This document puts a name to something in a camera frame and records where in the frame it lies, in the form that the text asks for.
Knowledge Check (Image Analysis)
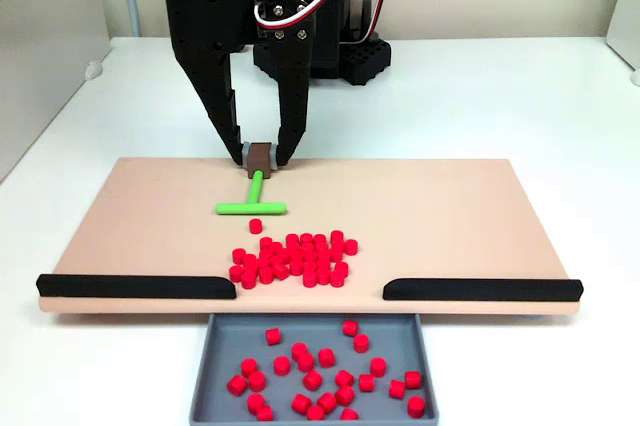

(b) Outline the green T-shaped pusher tool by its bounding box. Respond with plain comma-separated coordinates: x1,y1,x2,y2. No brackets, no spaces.
215,141,289,217

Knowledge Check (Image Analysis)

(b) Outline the grey shallow tray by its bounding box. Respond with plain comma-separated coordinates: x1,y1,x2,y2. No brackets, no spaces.
188,312,442,423

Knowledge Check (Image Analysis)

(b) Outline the beige rectangular board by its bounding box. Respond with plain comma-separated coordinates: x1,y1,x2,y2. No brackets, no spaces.
38,156,582,320

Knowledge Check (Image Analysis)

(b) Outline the black edge rail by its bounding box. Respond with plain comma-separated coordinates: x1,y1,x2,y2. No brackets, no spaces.
35,273,237,302
382,277,585,303

